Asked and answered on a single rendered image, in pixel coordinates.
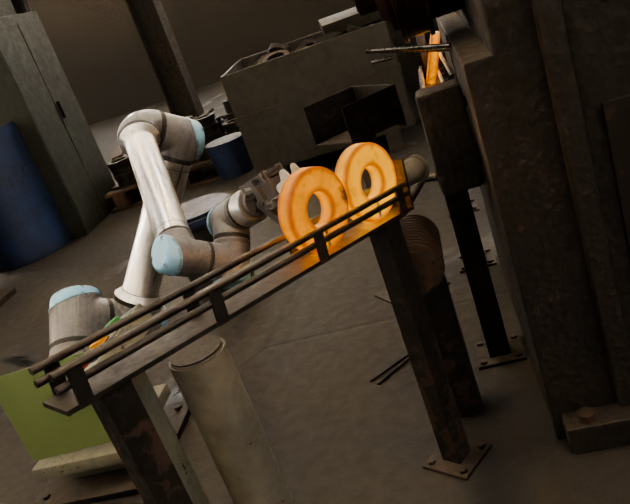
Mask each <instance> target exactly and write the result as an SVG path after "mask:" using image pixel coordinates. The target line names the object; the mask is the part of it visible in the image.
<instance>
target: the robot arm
mask: <svg viewBox="0 0 630 504"><path fill-rule="evenodd" d="M117 140H118V144H119V147H120V149H121V150H122V152H123V153H124V154H126V155H127V156H128V157H129V160H130V163H131V166H132V169H133V172H134V175H135V178H136V181H137V185H138V188H139V191H140V194H141V197H142V200H143V205H142V209H141V213H140V217H139V221H138V225H137V229H136V234H135V238H134V242H133V246H132V250H131V254H130V258H129V262H128V266H127V270H126V275H125V279H124V283H123V286H121V287H119V288H118V289H116V290H115V292H114V296H113V299H108V298H101V293H100V291H99V290H98V289H97V288H95V287H93V286H87V285H83V286H80V285H77V286H71V287H67V288H64V289H61V290H60V291H58V292H56V293H55V294H54V295H53V296H52V297H51V299H50V305H49V311H48V313H49V356H48V357H50V356H52V355H54V354H56V353H58V352H59V351H61V350H63V349H65V348H67V347H69V346H71V345H73V344H75V343H77V342H78V341H80V340H82V339H84V338H86V337H88V336H90V335H92V334H94V333H95V332H97V331H99V330H101V329H103V328H104V327H105V325H106V324H107V323H108V322H109V321H111V320H112V319H113V318H114V317H116V316H117V317H118V316H119V317H121V316H122V315H124V314H125V313H126V312H128V311H129V310H130V309H132V308H133V307H134V306H136V305H137V304H139V303H140V304H141V305H142V306H143V307H145V306H147V305H149V304H150V303H152V302H154V301H156V300H158V299H160V298H161V297H160V295H159V294H158V292H159V288H160V284H161V280H162V277H163V274H165V275H168V276H182V277H191V278H200V277H202V276H204V275H205V274H207V273H209V272H211V271H213V270H215V269H217V268H219V267H221V266H222V265H224V264H226V263H228V262H230V261H232V260H234V259H236V258H238V257H240V256H241V255H243V254H245V253H247V252H249V251H250V228H251V227H252V226H254V225H256V224H258V223H259V222H261V221H263V220H264V219H266V217H267V216H268V217H270V218H271V219H272V220H273V221H275V222H276V223H277V224H278V225H280V224H279V219H278V198H279V194H280V191H281V188H282V186H283V184H284V182H285V180H286V179H287V178H288V177H289V175H290V174H289V173H288V172H287V171H286V170H285V169H284V168H283V166H282V164H281V163H280V162H279V163H277V164H275V165H272V166H270V167H269V168H267V169H265V170H262V171H261V172H260V173H258V174H256V175H255V176H256V177H254V178H253V179H251V180H249V181H248V182H247V183H245V184H244V185H242V186H240V187H239V188H240V190H239V191H237V192H236V193H234V194H233V195H231V196H230V197H228V198H227V199H225V200H224V201H222V202H219V203H218V204H216V205H215V206H214V207H213V208H212V209H211V210H210V212H209V213H208V216H207V220H206V223H207V228H208V230H209V232H210V234H211V235H212V236H213V242H209V241H202V240H195V239H194V236H193V234H192V231H191V230H190V228H189V226H188V223H187V221H186V218H185V215H184V213H183V210H182V207H181V202H182V198H183V195H184V191H185V187H186V183H187V179H188V175H189V171H190V167H191V166H192V163H193V160H198V159H200V157H201V155H202V154H203V151H204V146H205V134H204V129H203V127H202V125H201V124H200V123H199V122H198V121H196V120H193V119H189V118H188V117H182V116H178V115H173V114H169V113H165V112H161V111H159V110H153V109H146V110H139V111H136V112H134V113H132V114H130V115H128V116H127V117H126V118H125V119H124V120H123V121H122V122H121V124H120V126H119V128H118V132H117ZM278 172H279V173H278ZM275 174H276V175H275Z"/></svg>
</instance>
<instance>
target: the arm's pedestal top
mask: <svg viewBox="0 0 630 504"><path fill-rule="evenodd" d="M153 388H154V390H155V392H156V394H157V396H158V398H159V400H160V402H161V404H162V406H163V407H164V405H165V403H166V401H167V399H168V397H169V395H170V391H169V389H168V387H167V385H166V384H161V385H157V386H153ZM122 463H123V462H122V461H121V459H120V457H119V455H118V453H117V451H116V449H115V447H114V446H113V444H112V442H107V443H103V444H100V445H96V446H92V447H88V448H84V449H81V450H77V451H73V452H69V453H65V454H61V455H58V456H54V457H50V458H46V459H42V460H39V461H38V463H37V464H36V465H35V467H34V468H33V470H32V472H33V474H34V476H35V477H36V479H37V480H38V481H41V480H45V479H50V478H55V477H60V476H64V475H69V474H74V473H79V472H84V471H88V470H93V469H98V468H103V467H107V466H112V465H117V464H122Z"/></svg>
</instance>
